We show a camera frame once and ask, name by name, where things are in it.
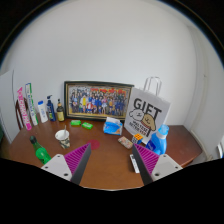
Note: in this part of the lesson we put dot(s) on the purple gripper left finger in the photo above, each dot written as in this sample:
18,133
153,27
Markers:
70,166

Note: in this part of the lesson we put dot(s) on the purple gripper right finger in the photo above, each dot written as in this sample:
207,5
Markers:
152,166

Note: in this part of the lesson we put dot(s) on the green plastic bottle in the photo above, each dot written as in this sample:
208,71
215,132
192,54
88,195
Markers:
40,152

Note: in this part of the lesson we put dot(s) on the white remote control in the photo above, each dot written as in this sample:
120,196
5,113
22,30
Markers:
134,163

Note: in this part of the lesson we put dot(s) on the blue detergent bottle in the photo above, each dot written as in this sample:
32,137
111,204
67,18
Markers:
158,142

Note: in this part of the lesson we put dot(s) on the camouflage paper cup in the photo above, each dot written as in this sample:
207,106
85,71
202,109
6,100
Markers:
63,137

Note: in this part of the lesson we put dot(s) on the red round coaster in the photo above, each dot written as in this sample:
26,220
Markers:
95,144

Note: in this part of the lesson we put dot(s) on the rubik's cube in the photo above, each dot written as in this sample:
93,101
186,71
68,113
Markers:
137,138

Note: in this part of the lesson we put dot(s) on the patterned small card pack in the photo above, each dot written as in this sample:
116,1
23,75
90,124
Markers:
125,142

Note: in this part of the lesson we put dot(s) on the left green soap box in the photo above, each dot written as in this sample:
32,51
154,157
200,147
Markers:
75,122

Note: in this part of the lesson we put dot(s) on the brown glass pump bottle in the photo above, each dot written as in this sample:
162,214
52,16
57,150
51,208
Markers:
60,111

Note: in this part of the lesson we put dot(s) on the white gift paper bag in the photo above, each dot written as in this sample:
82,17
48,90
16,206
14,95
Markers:
147,111

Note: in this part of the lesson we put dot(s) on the white lotion bottle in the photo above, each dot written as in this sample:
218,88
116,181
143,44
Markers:
42,111

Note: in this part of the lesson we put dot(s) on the dark blue pump bottle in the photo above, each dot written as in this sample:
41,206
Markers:
50,109

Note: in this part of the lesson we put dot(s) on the framed group photo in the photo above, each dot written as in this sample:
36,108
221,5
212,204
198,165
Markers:
95,100

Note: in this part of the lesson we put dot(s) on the green white toothpaste box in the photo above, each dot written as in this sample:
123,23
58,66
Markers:
28,91

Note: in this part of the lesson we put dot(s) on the wooden chair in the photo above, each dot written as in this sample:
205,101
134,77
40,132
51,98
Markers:
19,117

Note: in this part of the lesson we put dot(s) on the pink toothpaste box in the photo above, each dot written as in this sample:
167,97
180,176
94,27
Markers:
23,110

